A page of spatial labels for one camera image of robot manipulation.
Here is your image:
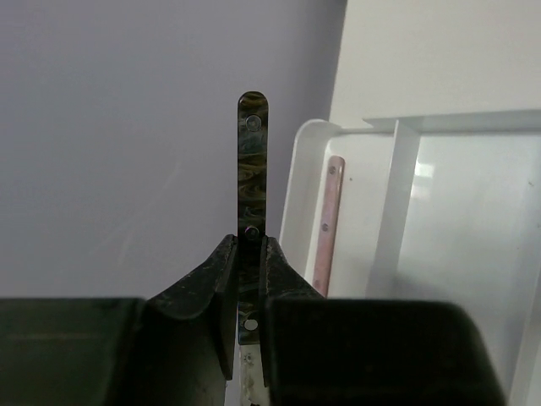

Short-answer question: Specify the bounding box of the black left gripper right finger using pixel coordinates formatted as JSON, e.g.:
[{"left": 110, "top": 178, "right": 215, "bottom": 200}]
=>
[{"left": 259, "top": 238, "right": 505, "bottom": 405}]

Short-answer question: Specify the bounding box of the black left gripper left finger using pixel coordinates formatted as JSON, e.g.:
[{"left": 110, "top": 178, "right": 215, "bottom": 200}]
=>
[{"left": 1, "top": 235, "right": 238, "bottom": 405}]

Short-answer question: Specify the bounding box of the black handled table knife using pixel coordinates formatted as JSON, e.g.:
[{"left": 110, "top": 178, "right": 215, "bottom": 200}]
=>
[{"left": 237, "top": 91, "right": 270, "bottom": 405}]

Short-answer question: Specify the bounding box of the white divided plastic tray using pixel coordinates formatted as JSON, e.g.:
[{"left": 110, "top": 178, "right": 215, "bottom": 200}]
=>
[{"left": 280, "top": 110, "right": 540, "bottom": 405}]

